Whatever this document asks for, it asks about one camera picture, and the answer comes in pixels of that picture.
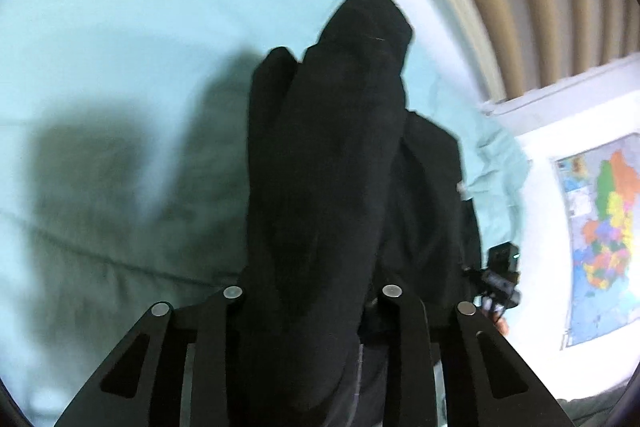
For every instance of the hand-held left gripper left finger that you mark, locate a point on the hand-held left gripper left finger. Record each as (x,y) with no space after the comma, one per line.
(220,324)

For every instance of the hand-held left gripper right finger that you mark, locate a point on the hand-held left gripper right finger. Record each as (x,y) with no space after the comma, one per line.
(402,324)

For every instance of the black jacket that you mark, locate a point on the black jacket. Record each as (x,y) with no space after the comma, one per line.
(325,157)

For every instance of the person's right hand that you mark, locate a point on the person's right hand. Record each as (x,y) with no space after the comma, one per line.
(501,327)

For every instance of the dark green cloth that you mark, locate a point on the dark green cloth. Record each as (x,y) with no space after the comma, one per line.
(595,409)

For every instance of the teal blanket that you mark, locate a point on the teal blanket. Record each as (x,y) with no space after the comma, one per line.
(125,57)

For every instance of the colourful wall map poster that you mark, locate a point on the colourful wall map poster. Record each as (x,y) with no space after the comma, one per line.
(605,232)

